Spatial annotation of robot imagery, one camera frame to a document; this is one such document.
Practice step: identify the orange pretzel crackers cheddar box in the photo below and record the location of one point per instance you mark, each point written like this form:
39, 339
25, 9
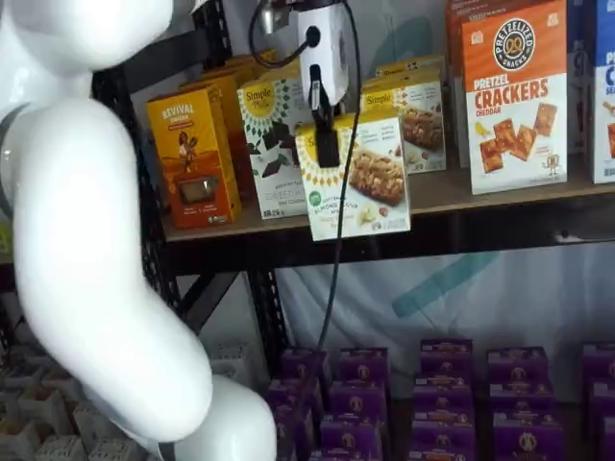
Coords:
453, 72
514, 105

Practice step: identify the Simple Mills sweet thins box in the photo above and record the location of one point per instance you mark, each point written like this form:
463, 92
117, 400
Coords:
276, 158
281, 74

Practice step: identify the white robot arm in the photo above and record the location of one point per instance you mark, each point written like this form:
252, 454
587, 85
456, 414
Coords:
72, 192

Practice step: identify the wooden shelf board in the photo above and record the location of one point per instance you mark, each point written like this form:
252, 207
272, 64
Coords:
451, 192

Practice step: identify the purple snack box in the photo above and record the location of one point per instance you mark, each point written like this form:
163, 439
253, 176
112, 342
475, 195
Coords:
363, 367
447, 357
606, 439
351, 434
302, 366
518, 367
443, 391
604, 398
527, 439
293, 396
343, 456
358, 401
293, 434
521, 398
442, 417
600, 362
442, 444

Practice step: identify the white yellow Simple Mills bar box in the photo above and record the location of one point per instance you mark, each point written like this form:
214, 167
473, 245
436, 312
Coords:
423, 129
370, 192
408, 67

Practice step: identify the orange Revival cracker box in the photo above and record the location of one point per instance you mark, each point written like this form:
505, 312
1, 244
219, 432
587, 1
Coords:
192, 163
226, 96
240, 67

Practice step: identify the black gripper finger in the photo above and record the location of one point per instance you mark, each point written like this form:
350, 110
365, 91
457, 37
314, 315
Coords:
339, 108
328, 144

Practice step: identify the white patterned small box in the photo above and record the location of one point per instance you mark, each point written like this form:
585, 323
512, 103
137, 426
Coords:
115, 451
96, 425
238, 365
60, 449

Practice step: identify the blue pretzel crackers box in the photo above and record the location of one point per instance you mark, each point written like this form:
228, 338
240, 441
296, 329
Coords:
580, 96
605, 96

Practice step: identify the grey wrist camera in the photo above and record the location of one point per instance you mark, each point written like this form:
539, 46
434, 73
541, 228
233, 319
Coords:
271, 16

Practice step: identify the black metal shelf rack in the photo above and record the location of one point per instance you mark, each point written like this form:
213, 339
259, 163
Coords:
432, 249

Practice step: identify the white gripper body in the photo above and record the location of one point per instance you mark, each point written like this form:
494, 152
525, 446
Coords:
331, 53

